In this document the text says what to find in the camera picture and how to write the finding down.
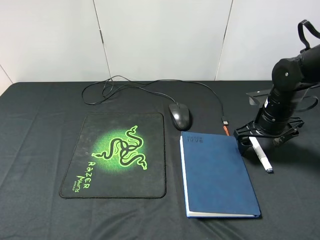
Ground black computer mouse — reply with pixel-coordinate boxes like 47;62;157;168
168;102;192;131

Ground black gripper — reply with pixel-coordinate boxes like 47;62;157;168
233;117;305;156

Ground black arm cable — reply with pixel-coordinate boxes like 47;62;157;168
297;19;320;51

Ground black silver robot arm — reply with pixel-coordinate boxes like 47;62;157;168
234;45;320;154

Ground black green Razer mouse pad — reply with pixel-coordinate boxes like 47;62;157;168
59;112;167;199

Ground blue notebook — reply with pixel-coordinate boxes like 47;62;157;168
180;131;261;218

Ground white pen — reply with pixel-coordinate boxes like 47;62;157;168
249;136;274;174

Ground orange bookmark ribbon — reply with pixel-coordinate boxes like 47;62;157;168
223;125;230;136

